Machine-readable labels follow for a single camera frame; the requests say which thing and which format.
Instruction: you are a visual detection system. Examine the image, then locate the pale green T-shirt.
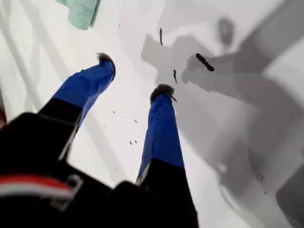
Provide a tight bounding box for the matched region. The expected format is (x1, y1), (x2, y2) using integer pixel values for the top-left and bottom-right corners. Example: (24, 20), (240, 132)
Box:
(55, 0), (102, 31)

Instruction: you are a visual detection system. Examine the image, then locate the thick black lint scrap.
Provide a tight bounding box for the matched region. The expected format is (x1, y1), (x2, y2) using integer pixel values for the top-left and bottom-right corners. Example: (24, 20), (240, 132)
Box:
(196, 53), (215, 72)

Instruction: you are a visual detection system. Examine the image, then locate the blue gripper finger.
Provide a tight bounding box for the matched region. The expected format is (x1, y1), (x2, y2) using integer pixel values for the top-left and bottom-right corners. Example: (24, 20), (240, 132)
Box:
(38, 52), (117, 129)
(135, 83), (198, 222)

